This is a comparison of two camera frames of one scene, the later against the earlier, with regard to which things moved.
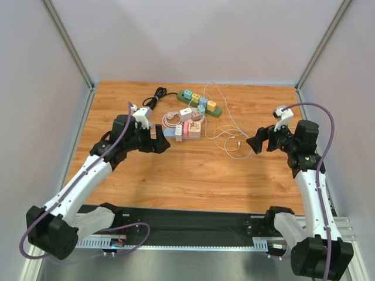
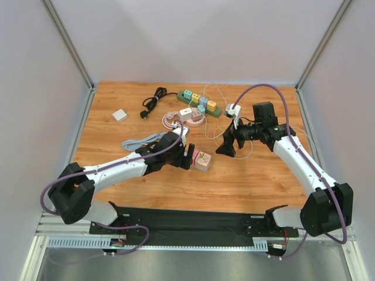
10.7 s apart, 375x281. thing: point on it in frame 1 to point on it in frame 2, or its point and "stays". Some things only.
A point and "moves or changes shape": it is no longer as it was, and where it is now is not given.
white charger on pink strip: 186,114 stays
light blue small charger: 201,109 stays
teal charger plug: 187,94 stays
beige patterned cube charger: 194,129 to 203,161
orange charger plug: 211,106 stays
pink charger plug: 186,129 moves or changes shape
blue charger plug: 203,101 stays
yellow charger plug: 195,98 stays
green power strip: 217,113 stays
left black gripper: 149,140 to 181,156
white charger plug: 179,133 moves or changes shape
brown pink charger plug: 196,116 stays
